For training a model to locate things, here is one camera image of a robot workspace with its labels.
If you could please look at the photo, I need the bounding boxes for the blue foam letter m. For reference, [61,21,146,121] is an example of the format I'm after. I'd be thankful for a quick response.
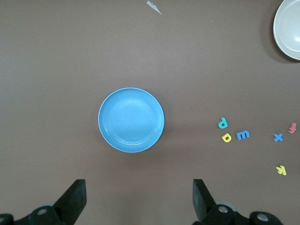
[236,130,251,141]

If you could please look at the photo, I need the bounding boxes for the brown table cover sheet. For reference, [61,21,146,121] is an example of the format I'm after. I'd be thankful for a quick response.
[0,0,300,225]

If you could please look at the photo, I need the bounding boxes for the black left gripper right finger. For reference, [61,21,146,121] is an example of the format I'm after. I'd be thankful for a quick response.
[192,179,285,225]

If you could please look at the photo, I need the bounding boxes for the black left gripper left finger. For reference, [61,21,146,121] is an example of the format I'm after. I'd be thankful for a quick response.
[0,179,87,225]

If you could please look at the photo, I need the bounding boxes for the white paper scrap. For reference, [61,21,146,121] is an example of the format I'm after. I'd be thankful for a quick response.
[146,0,163,15]

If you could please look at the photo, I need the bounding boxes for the blue plate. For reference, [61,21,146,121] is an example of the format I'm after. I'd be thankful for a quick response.
[97,87,165,153]

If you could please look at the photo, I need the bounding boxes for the beige plate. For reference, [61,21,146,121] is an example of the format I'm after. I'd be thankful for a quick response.
[273,0,300,60]

